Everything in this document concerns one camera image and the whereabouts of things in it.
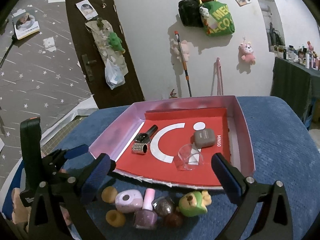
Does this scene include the orange round lid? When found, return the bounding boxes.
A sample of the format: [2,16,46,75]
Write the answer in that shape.
[101,186,118,204]

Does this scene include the orange hollow ring jar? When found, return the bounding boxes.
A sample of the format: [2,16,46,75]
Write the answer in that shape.
[106,210,126,228]

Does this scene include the pink My Melody case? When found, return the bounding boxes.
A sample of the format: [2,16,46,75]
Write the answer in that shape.
[115,189,143,213]

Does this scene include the green bear figurine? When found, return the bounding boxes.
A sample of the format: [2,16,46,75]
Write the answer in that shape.
[177,190,212,217]

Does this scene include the clear plastic cup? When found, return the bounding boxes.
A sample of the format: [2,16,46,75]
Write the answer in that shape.
[173,144,204,171]

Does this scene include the silver studded cylinder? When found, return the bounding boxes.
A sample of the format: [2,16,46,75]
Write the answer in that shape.
[132,142,148,155]

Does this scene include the grey eye shadow case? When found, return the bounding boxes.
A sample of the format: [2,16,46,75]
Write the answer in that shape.
[194,128,216,148]

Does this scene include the black star nail polish bottle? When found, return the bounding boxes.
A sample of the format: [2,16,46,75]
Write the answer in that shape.
[134,125,158,144]

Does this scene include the purple nail polish bottle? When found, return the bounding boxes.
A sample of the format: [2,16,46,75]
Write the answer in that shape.
[133,188,158,230]

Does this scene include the glitter bottle with brown cap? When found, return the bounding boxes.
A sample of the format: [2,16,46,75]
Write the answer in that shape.
[152,197,184,228]

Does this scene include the person's left hand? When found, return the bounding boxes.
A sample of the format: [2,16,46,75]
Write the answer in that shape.
[10,187,73,233]

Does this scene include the purple cardboard tray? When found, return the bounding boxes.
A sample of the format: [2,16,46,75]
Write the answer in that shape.
[89,96,255,190]

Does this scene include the dark wooden door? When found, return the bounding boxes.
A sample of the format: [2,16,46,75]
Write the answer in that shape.
[65,0,145,109]

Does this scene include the white plastic bag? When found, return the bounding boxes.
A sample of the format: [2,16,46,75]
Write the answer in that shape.
[105,59,125,90]

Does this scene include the dark green covered table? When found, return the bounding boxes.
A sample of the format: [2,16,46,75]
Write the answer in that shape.
[270,57,319,129]

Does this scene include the green dinosaur plush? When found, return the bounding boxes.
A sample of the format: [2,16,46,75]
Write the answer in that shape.
[107,32,125,54]

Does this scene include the light pink plush toy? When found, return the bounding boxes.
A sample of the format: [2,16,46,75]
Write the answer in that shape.
[170,38,190,62]

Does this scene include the green tote bag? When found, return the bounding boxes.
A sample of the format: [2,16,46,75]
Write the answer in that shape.
[199,1,235,37]

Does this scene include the pink hanger on wall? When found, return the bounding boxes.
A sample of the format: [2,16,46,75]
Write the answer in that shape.
[215,57,223,96]

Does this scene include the orange handled mop stick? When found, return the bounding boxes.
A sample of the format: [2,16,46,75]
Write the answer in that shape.
[174,31,192,97]

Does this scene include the black bag on wall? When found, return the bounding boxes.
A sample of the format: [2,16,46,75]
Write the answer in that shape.
[178,0,203,28]

